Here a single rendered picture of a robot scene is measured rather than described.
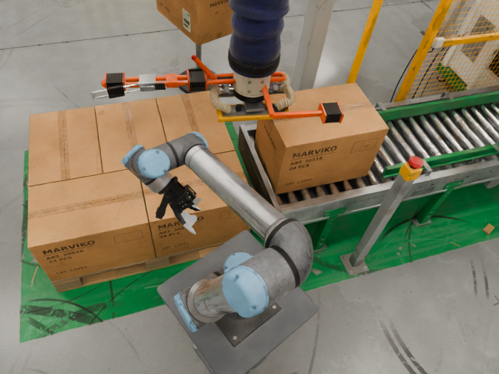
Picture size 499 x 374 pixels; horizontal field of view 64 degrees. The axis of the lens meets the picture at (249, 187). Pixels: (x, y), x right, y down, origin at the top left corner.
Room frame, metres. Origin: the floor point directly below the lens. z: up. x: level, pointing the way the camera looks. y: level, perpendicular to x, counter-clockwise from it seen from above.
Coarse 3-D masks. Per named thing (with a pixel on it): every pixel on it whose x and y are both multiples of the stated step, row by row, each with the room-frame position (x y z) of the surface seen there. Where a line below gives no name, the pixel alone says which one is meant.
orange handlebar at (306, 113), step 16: (128, 80) 1.39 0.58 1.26; (160, 80) 1.43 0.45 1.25; (176, 80) 1.42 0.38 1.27; (208, 80) 1.45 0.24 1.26; (224, 80) 1.47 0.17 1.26; (272, 80) 1.52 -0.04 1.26; (272, 112) 1.30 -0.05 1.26; (288, 112) 1.31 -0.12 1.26; (304, 112) 1.32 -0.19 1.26; (320, 112) 1.34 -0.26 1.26
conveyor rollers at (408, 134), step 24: (408, 120) 2.24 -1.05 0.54; (432, 120) 2.28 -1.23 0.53; (456, 120) 2.31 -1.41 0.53; (480, 120) 2.34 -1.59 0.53; (432, 144) 2.01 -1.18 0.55; (456, 144) 2.04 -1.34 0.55; (480, 144) 2.08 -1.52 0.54; (432, 168) 1.80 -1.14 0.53; (288, 192) 1.45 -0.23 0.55; (336, 192) 1.49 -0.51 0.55
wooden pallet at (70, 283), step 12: (180, 252) 1.19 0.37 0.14; (192, 252) 1.26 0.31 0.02; (204, 252) 1.27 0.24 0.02; (132, 264) 1.07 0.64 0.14; (144, 264) 1.13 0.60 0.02; (156, 264) 1.12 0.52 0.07; (168, 264) 1.15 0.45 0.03; (84, 276) 0.96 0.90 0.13; (96, 276) 1.01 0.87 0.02; (108, 276) 1.02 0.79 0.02; (120, 276) 1.03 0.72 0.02; (60, 288) 0.90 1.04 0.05; (72, 288) 0.92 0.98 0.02
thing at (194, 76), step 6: (186, 72) 1.48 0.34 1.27; (192, 72) 1.49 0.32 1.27; (198, 72) 1.49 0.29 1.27; (204, 72) 1.48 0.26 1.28; (192, 78) 1.45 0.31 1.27; (198, 78) 1.45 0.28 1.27; (204, 78) 1.46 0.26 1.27; (192, 84) 1.41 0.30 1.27; (198, 84) 1.42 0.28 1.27; (204, 84) 1.42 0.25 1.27; (192, 90) 1.41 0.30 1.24; (198, 90) 1.42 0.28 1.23; (204, 90) 1.42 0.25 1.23
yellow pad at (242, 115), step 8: (240, 104) 1.47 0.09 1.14; (264, 104) 1.48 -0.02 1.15; (272, 104) 1.49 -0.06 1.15; (224, 112) 1.39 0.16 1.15; (232, 112) 1.40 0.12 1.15; (240, 112) 1.40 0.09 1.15; (248, 112) 1.41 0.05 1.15; (256, 112) 1.42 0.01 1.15; (264, 112) 1.43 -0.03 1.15; (224, 120) 1.35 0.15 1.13; (232, 120) 1.36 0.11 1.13; (240, 120) 1.37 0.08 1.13
